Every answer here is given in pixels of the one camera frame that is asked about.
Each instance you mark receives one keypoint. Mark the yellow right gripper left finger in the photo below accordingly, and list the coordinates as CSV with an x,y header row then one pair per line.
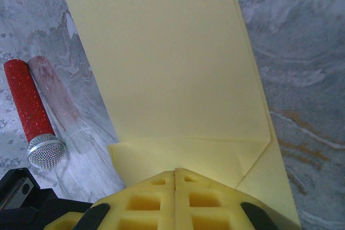
x,y
145,208

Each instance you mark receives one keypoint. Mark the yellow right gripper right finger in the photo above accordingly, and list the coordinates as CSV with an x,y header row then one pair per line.
x,y
210,208

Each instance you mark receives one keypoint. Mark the yellow paper sheet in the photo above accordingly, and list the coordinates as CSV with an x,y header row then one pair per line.
x,y
175,65

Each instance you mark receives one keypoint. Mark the red microphone with silver head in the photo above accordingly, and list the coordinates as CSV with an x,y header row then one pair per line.
x,y
27,98

